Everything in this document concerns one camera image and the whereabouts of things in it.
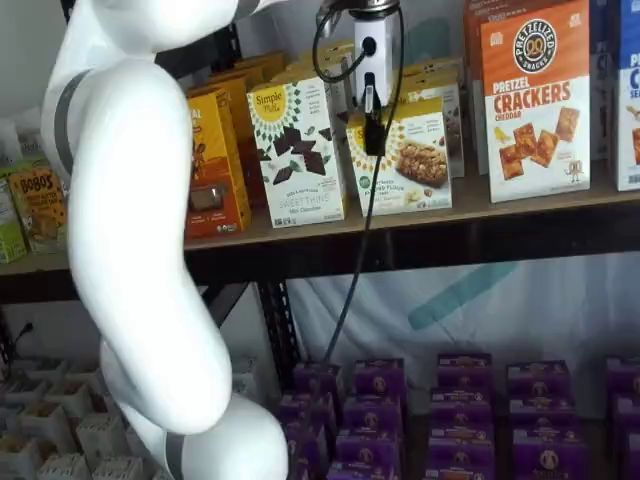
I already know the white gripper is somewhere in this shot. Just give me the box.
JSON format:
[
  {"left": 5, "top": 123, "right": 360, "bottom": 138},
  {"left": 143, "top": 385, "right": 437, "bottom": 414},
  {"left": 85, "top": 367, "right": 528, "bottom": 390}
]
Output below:
[{"left": 353, "top": 16, "right": 393, "bottom": 156}]

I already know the wooden shelf board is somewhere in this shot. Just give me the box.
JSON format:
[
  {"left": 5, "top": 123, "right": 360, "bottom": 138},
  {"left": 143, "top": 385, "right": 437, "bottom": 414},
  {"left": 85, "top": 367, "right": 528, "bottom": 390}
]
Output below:
[
  {"left": 0, "top": 248, "right": 74, "bottom": 277},
  {"left": 182, "top": 172, "right": 640, "bottom": 252}
]

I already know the orange bobos snack box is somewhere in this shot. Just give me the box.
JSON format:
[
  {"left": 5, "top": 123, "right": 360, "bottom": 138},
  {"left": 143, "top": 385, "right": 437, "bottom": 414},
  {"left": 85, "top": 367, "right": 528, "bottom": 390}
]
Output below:
[{"left": 8, "top": 166, "right": 70, "bottom": 255}]

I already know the white almond flour bar box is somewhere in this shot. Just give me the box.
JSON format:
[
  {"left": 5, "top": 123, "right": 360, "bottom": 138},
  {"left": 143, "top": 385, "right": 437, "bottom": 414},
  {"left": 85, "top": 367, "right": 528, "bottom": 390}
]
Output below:
[
  {"left": 383, "top": 79, "right": 465, "bottom": 180},
  {"left": 398, "top": 56, "right": 464, "bottom": 84},
  {"left": 345, "top": 96, "right": 454, "bottom": 218}
]

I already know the white sweet thins box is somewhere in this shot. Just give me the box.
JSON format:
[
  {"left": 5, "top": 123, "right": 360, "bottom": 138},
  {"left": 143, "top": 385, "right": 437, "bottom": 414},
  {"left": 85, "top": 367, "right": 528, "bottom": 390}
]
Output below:
[
  {"left": 310, "top": 39, "right": 359, "bottom": 69},
  {"left": 286, "top": 55, "right": 357, "bottom": 197},
  {"left": 245, "top": 76, "right": 348, "bottom": 230}
]

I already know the white backdrop with teal logo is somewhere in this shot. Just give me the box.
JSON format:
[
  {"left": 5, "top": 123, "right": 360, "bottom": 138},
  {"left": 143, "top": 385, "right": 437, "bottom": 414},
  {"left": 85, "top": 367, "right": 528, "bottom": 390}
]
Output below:
[{"left": 234, "top": 0, "right": 640, "bottom": 419}]

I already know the black power plug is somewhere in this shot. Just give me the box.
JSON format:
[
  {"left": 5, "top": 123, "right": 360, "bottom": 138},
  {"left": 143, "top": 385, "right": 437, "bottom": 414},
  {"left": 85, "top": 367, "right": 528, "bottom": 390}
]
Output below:
[{"left": 8, "top": 321, "right": 35, "bottom": 352}]

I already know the purple snack box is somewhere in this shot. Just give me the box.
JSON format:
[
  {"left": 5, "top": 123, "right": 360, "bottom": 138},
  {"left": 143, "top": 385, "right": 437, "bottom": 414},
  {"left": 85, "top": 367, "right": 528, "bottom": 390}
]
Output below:
[
  {"left": 426, "top": 424, "right": 497, "bottom": 470},
  {"left": 277, "top": 393, "right": 337, "bottom": 437},
  {"left": 511, "top": 427, "right": 590, "bottom": 480},
  {"left": 422, "top": 464, "right": 495, "bottom": 480},
  {"left": 352, "top": 357, "right": 407, "bottom": 402},
  {"left": 429, "top": 391, "right": 495, "bottom": 432},
  {"left": 508, "top": 396, "right": 580, "bottom": 435},
  {"left": 436, "top": 352, "right": 495, "bottom": 397},
  {"left": 616, "top": 422, "right": 640, "bottom": 480},
  {"left": 333, "top": 428, "right": 402, "bottom": 470},
  {"left": 342, "top": 396, "right": 404, "bottom": 437},
  {"left": 292, "top": 361, "right": 345, "bottom": 402},
  {"left": 613, "top": 394, "right": 640, "bottom": 427},
  {"left": 605, "top": 355, "right": 640, "bottom": 397},
  {"left": 284, "top": 422, "right": 330, "bottom": 480},
  {"left": 506, "top": 361, "right": 572, "bottom": 402},
  {"left": 326, "top": 461, "right": 400, "bottom": 480}
]

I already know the white snack carton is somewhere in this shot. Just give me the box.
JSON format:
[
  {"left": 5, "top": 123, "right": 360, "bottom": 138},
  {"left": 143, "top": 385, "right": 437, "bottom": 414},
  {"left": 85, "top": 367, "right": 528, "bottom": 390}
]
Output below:
[
  {"left": 73, "top": 413, "right": 130, "bottom": 465},
  {"left": 21, "top": 358, "right": 70, "bottom": 387},
  {"left": 91, "top": 456, "right": 145, "bottom": 480},
  {"left": 66, "top": 360, "right": 105, "bottom": 397},
  {"left": 36, "top": 451, "right": 92, "bottom": 480},
  {"left": 18, "top": 401, "right": 77, "bottom": 452},
  {"left": 43, "top": 381, "right": 95, "bottom": 420},
  {"left": 0, "top": 381, "right": 49, "bottom": 407},
  {"left": 0, "top": 433, "right": 45, "bottom": 480}
]

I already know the orange cookie box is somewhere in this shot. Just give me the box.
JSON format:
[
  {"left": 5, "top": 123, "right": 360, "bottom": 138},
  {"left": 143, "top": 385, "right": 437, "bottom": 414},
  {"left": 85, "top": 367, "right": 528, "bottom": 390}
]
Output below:
[
  {"left": 183, "top": 86, "right": 253, "bottom": 240},
  {"left": 206, "top": 67, "right": 267, "bottom": 211},
  {"left": 231, "top": 51, "right": 290, "bottom": 85}
]

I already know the black cable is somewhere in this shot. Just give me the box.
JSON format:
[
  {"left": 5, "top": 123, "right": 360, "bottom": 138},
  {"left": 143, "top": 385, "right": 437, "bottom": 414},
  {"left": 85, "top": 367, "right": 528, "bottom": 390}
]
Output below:
[{"left": 311, "top": 0, "right": 405, "bottom": 367}]

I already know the blue and white cracker box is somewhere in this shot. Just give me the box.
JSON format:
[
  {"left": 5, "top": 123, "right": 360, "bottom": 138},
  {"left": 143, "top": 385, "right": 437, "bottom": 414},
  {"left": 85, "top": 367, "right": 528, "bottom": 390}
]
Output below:
[{"left": 612, "top": 0, "right": 640, "bottom": 193}]

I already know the orange pretzel crackers box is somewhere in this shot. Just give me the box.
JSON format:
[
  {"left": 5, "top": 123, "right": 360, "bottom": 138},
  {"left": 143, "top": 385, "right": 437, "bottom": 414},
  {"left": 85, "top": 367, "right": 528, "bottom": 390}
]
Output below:
[{"left": 478, "top": 0, "right": 593, "bottom": 204}]

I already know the green snack box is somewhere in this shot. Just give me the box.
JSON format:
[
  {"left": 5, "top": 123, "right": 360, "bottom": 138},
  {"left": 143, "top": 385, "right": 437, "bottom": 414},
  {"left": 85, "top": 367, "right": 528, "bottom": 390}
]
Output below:
[{"left": 0, "top": 158, "right": 32, "bottom": 265}]

